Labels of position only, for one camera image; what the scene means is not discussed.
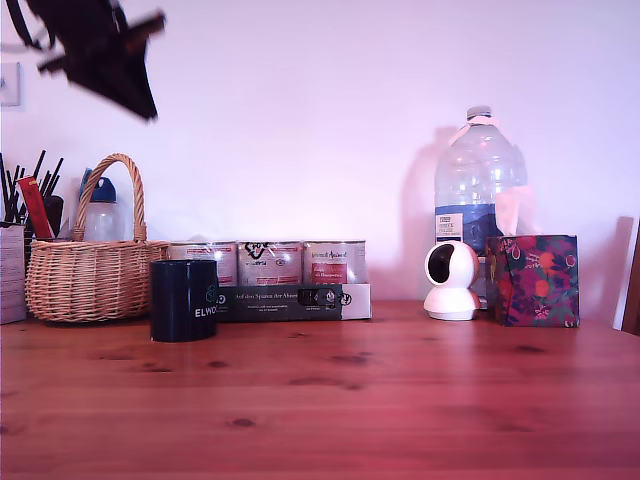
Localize black printed coffee mug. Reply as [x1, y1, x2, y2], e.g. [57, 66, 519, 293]
[149, 258, 220, 344]

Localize clear bottle with blue cap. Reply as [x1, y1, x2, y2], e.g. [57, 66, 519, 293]
[82, 177, 126, 243]

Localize black stick holder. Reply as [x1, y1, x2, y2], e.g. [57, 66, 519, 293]
[43, 195, 66, 239]

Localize red slim pack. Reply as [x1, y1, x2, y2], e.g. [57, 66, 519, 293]
[18, 175, 55, 240]

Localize silver tin with red label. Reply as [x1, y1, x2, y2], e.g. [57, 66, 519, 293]
[168, 240, 238, 287]

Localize white printed carton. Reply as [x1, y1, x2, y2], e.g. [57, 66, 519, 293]
[0, 224, 27, 325]

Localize silver tin with black print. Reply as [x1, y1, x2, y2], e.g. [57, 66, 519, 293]
[237, 240, 304, 287]

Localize silver tin with red square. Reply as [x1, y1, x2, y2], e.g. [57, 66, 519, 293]
[303, 240, 368, 286]

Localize black and white carton tray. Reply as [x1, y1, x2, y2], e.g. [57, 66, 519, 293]
[215, 283, 374, 324]

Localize large clear water bottle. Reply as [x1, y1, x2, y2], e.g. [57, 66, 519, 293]
[433, 104, 529, 301]

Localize pale tissue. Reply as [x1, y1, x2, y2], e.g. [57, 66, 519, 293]
[495, 185, 542, 237]

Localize floral tissue box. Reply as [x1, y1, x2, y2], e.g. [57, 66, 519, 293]
[485, 233, 581, 329]

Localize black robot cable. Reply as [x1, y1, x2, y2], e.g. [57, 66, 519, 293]
[7, 0, 56, 51]

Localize wall switch plate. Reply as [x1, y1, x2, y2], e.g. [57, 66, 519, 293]
[0, 62, 22, 107]

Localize wicker basket with handle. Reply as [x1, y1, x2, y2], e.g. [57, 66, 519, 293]
[24, 153, 171, 324]

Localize small white round camera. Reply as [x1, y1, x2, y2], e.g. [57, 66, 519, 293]
[423, 240, 482, 322]

